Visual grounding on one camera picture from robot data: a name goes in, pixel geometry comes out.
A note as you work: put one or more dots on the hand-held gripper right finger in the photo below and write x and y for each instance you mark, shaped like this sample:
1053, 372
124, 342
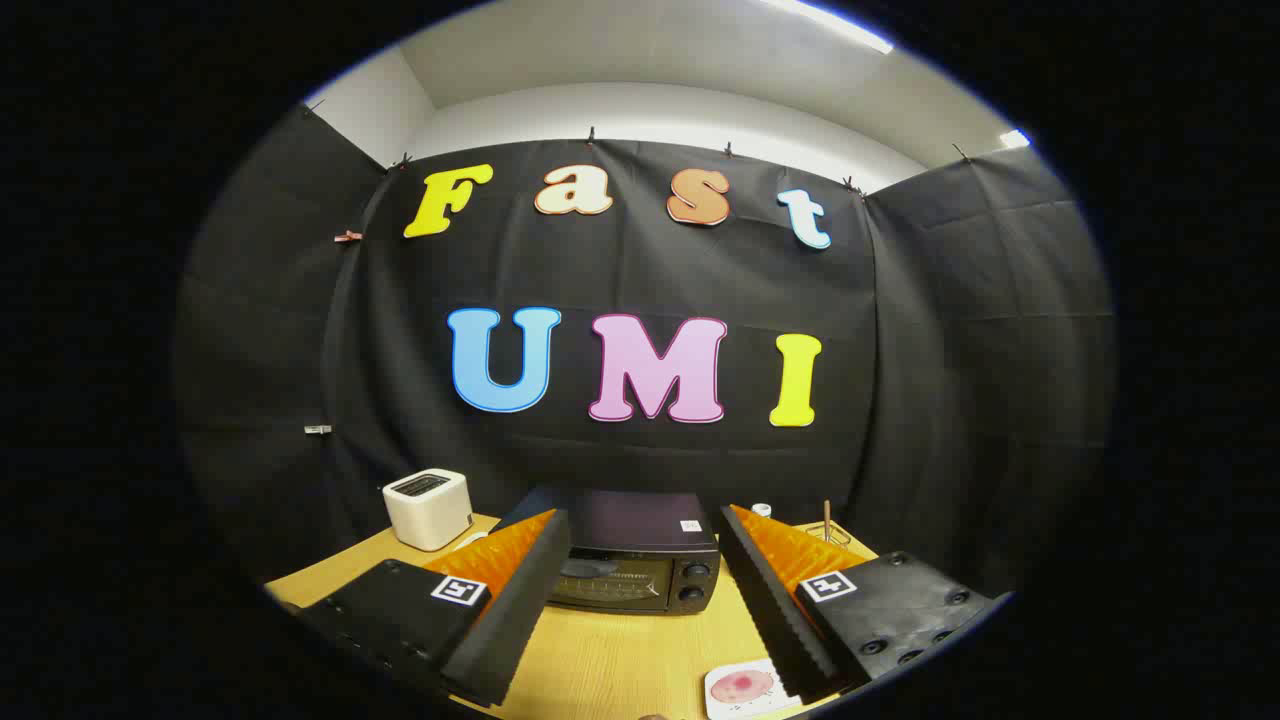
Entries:
765, 600

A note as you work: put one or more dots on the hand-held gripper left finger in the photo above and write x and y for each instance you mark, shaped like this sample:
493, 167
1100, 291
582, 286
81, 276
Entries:
525, 590

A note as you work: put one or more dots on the wooden stick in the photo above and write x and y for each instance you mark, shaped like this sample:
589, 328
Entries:
827, 518

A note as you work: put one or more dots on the pink ham slice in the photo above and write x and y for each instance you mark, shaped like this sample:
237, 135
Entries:
742, 685

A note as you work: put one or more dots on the white square plate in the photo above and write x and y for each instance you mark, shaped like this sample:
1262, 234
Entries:
722, 708

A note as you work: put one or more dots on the black toaster oven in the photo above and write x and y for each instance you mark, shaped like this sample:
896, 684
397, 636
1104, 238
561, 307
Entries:
640, 520

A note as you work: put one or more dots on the white pop-up toaster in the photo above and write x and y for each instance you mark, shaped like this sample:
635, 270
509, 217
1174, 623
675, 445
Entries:
430, 515

